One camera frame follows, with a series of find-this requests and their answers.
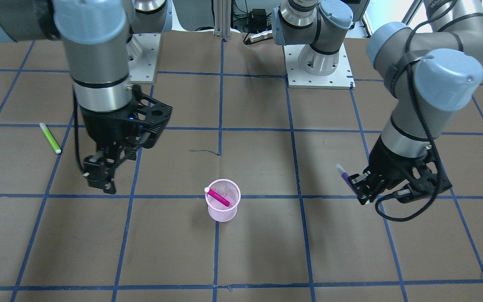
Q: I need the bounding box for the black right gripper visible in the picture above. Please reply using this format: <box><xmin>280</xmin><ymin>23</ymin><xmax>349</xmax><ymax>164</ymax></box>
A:
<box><xmin>80</xmin><ymin>105</ymin><xmax>139</xmax><ymax>194</ymax></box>

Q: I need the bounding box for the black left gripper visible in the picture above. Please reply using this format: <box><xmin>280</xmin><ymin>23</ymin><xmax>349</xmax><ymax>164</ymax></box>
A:
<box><xmin>349</xmin><ymin>137</ymin><xmax>434</xmax><ymax>205</ymax></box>

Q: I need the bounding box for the purple pen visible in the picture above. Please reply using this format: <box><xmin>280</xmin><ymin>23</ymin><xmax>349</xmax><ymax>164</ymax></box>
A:
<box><xmin>336</xmin><ymin>164</ymin><xmax>357</xmax><ymax>196</ymax></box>

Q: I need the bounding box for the pink pen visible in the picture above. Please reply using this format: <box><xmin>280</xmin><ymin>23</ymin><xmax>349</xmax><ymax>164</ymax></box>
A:
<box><xmin>204</xmin><ymin>187</ymin><xmax>230</xmax><ymax>208</ymax></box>

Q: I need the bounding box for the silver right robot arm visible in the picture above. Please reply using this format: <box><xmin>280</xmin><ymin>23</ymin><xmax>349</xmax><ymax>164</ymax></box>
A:
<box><xmin>0</xmin><ymin>0</ymin><xmax>368</xmax><ymax>194</ymax></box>

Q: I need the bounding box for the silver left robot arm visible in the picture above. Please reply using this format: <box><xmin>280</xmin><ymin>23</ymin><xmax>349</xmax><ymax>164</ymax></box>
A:
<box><xmin>346</xmin><ymin>0</ymin><xmax>483</xmax><ymax>205</ymax></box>

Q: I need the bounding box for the pink mesh cup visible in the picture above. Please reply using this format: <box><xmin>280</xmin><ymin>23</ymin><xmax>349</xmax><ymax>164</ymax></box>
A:
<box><xmin>204</xmin><ymin>179</ymin><xmax>242</xmax><ymax>222</ymax></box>

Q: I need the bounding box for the green highlighter pen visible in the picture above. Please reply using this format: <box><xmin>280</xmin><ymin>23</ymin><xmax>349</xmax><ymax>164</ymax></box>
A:
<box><xmin>39</xmin><ymin>122</ymin><xmax>62</xmax><ymax>154</ymax></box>

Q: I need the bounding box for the black power adapter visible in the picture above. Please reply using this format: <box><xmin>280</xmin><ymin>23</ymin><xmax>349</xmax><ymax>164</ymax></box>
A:
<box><xmin>248</xmin><ymin>8</ymin><xmax>267</xmax><ymax>26</ymax></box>

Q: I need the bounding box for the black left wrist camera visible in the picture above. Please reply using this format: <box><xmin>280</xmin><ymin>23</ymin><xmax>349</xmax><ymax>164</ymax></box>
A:
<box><xmin>391</xmin><ymin>159</ymin><xmax>452</xmax><ymax>204</ymax></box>

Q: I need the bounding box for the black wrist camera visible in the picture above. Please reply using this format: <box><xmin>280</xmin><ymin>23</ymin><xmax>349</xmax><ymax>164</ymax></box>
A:
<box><xmin>391</xmin><ymin>159</ymin><xmax>452</xmax><ymax>204</ymax></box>
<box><xmin>129</xmin><ymin>84</ymin><xmax>173</xmax><ymax>149</ymax></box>

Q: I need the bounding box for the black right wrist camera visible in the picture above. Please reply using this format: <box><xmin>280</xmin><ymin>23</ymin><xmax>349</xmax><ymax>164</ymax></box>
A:
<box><xmin>129</xmin><ymin>84</ymin><xmax>173</xmax><ymax>149</ymax></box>

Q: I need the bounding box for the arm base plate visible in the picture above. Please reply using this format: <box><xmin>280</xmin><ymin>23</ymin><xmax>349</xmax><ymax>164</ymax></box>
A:
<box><xmin>283</xmin><ymin>44</ymin><xmax>355</xmax><ymax>89</ymax></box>
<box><xmin>127</xmin><ymin>33</ymin><xmax>161</xmax><ymax>84</ymax></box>

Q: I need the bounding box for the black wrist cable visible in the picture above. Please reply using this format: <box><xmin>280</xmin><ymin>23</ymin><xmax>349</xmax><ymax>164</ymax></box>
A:
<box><xmin>375</xmin><ymin>0</ymin><xmax>460</xmax><ymax>222</ymax></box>

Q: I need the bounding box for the aluminium frame post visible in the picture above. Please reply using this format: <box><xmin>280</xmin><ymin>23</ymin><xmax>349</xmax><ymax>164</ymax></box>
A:
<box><xmin>212</xmin><ymin>0</ymin><xmax>231</xmax><ymax>40</ymax></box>

